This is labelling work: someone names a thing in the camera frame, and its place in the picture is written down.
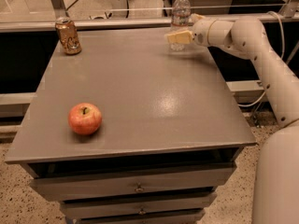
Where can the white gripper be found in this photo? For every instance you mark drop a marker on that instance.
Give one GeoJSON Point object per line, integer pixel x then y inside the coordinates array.
{"type": "Point", "coordinates": [201, 32]}

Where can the clear plastic water bottle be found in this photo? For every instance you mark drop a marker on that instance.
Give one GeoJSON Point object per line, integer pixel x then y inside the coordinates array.
{"type": "Point", "coordinates": [181, 11]}

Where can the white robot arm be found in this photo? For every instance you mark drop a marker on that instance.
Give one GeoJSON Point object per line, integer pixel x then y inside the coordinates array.
{"type": "Point", "coordinates": [276, 188]}

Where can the grey drawer cabinet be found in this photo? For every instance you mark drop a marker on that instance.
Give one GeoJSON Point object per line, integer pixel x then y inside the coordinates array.
{"type": "Point", "coordinates": [159, 108]}

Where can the gold soda can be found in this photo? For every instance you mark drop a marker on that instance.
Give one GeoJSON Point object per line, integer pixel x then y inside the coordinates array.
{"type": "Point", "coordinates": [68, 35]}

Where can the red apple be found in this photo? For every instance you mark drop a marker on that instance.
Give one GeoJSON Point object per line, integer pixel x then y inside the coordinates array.
{"type": "Point", "coordinates": [84, 118]}

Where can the grey metal railing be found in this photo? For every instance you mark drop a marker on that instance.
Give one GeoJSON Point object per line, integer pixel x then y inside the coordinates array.
{"type": "Point", "coordinates": [37, 26]}

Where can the grey middle drawer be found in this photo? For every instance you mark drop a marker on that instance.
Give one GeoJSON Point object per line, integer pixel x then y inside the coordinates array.
{"type": "Point", "coordinates": [140, 205]}

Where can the grey drawer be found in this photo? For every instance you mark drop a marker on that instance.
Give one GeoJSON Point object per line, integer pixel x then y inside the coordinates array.
{"type": "Point", "coordinates": [188, 216]}
{"type": "Point", "coordinates": [140, 205]}
{"type": "Point", "coordinates": [133, 182]}

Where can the grey top drawer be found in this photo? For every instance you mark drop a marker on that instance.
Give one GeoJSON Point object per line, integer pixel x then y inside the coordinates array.
{"type": "Point", "coordinates": [133, 182]}

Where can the grey bottom drawer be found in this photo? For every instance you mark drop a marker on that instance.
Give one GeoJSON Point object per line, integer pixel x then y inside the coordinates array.
{"type": "Point", "coordinates": [188, 216]}

